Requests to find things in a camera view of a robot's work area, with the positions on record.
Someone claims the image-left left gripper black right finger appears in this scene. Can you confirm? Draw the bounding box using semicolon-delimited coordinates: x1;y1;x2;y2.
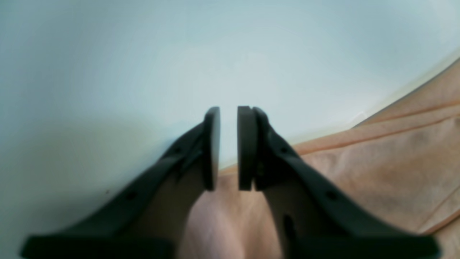
237;106;441;259

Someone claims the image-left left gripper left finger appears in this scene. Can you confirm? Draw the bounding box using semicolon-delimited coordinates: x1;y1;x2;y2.
21;107;220;259

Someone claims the peach pink T-shirt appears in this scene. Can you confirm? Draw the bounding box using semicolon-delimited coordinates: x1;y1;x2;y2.
178;61;460;259

